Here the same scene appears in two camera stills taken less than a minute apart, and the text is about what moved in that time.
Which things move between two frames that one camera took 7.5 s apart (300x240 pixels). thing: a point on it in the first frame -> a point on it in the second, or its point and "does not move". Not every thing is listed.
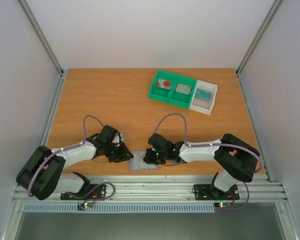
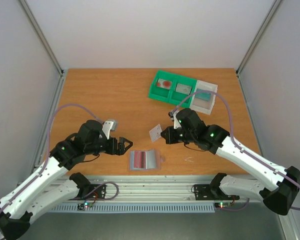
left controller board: [85, 205] does not move
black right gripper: [153, 155] -> [175, 135]
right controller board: [222, 205] does not move
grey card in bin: [184, 89] does not move
